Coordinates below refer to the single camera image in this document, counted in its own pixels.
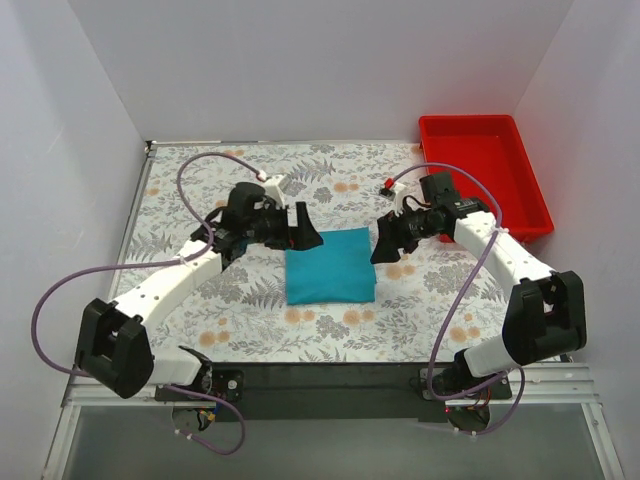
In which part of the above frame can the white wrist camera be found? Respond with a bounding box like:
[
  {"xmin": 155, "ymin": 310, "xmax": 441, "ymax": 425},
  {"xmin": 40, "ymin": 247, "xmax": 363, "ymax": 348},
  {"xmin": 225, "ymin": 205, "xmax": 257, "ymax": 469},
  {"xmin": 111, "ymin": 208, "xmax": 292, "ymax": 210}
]
[
  {"xmin": 256, "ymin": 170, "xmax": 290, "ymax": 208},
  {"xmin": 379, "ymin": 178, "xmax": 408, "ymax": 215}
]

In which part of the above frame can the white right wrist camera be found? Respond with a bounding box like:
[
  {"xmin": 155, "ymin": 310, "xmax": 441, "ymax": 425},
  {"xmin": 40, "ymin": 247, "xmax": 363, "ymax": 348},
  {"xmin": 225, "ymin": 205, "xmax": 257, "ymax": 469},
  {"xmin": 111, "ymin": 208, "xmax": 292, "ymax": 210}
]
[{"xmin": 379, "ymin": 178, "xmax": 408, "ymax": 215}]

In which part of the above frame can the red plastic tray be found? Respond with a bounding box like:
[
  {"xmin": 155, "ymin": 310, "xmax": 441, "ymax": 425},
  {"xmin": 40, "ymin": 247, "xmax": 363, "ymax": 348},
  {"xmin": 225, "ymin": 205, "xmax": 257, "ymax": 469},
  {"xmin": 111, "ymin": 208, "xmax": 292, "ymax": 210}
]
[{"xmin": 418, "ymin": 114, "xmax": 554, "ymax": 243}]

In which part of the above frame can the teal t shirt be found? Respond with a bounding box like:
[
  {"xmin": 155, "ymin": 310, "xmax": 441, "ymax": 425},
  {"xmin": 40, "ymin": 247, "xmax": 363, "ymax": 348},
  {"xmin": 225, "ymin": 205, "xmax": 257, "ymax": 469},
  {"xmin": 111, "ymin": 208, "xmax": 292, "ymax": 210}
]
[{"xmin": 285, "ymin": 227, "xmax": 377, "ymax": 306}]

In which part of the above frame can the floral patterned table mat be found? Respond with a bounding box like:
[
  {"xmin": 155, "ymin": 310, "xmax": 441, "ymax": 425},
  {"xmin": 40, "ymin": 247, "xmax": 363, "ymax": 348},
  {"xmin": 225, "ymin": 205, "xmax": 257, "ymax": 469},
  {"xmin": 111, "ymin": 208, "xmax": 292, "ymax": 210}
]
[{"xmin": 114, "ymin": 143, "xmax": 507, "ymax": 362}]

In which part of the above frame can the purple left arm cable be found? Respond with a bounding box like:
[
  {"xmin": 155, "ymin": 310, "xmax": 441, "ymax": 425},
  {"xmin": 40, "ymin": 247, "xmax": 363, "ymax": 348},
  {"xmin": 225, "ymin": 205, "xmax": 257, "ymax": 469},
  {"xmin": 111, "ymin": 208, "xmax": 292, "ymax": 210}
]
[{"xmin": 31, "ymin": 152, "xmax": 269, "ymax": 455}]

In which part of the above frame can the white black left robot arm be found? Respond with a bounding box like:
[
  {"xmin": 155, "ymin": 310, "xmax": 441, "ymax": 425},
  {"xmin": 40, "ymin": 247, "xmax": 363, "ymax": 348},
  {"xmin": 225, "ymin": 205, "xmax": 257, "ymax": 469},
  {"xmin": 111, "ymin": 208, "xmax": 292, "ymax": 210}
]
[{"xmin": 75, "ymin": 179, "xmax": 323, "ymax": 400}]

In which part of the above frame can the aluminium frame rail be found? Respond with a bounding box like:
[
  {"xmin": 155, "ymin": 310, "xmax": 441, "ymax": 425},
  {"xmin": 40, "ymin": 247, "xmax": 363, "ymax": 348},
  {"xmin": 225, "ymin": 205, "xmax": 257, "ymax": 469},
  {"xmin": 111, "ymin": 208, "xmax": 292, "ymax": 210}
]
[{"xmin": 43, "ymin": 363, "xmax": 624, "ymax": 479}]

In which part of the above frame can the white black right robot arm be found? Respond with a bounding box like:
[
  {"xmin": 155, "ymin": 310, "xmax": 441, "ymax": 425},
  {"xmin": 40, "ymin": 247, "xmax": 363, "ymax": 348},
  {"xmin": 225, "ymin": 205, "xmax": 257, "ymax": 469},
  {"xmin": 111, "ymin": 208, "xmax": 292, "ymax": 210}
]
[{"xmin": 370, "ymin": 171, "xmax": 587, "ymax": 401}]

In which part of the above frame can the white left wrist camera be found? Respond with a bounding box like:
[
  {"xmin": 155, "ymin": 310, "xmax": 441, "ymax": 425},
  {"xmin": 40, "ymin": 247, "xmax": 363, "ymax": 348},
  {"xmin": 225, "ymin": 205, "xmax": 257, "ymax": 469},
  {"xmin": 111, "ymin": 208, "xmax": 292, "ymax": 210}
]
[{"xmin": 256, "ymin": 170, "xmax": 290, "ymax": 208}]

